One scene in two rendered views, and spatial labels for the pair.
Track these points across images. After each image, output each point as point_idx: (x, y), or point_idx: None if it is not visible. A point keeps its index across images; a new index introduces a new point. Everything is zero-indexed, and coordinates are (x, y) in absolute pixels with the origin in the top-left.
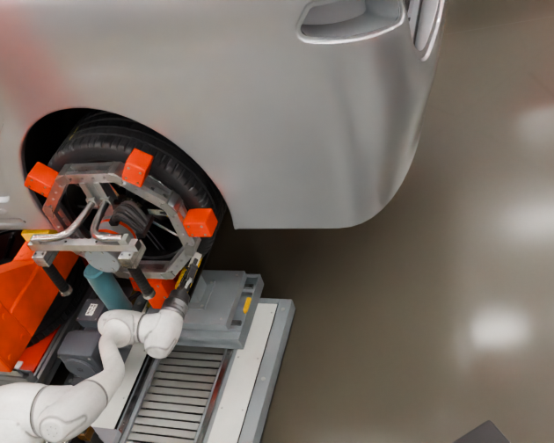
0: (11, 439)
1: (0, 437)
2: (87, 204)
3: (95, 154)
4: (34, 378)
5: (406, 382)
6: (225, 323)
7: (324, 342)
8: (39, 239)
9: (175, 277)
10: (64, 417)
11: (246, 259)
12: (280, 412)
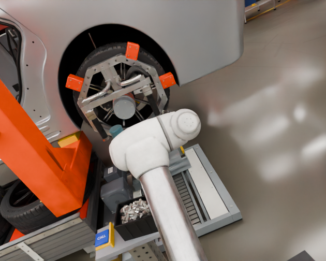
0: (153, 151)
1: (143, 153)
2: (107, 82)
3: (104, 56)
4: (88, 222)
5: (273, 145)
6: (179, 155)
7: (223, 152)
8: (88, 99)
9: None
10: (191, 111)
11: None
12: (227, 183)
